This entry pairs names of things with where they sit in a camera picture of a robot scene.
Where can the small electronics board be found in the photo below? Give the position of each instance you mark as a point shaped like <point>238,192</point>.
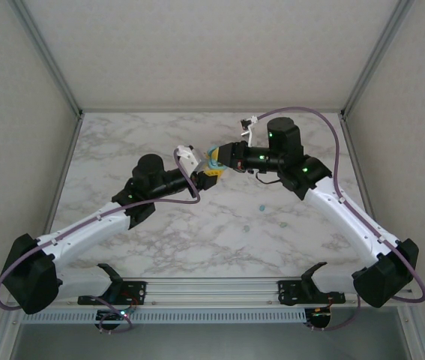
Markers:
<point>321,318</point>
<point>109,317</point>

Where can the aluminium frame post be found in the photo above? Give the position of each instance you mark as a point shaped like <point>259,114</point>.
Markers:
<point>374,60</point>
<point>50,60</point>

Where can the aluminium side edge rail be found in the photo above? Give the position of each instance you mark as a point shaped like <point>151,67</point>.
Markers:
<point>65,165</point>
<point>357,165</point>

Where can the aluminium frame leg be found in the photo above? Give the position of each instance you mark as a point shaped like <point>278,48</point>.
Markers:
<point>418,337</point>
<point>5,337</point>

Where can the blue earbud charging case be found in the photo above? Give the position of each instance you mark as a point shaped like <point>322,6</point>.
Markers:
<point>210,157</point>

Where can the aluminium back edge rail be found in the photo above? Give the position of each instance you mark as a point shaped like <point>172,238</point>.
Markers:
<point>212,111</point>

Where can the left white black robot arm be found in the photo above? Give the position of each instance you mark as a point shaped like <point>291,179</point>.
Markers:
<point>84,232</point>

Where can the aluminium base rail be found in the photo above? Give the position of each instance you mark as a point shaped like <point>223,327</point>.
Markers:
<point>212,290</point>

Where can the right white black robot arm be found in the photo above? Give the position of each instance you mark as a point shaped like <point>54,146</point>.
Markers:
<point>347,221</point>

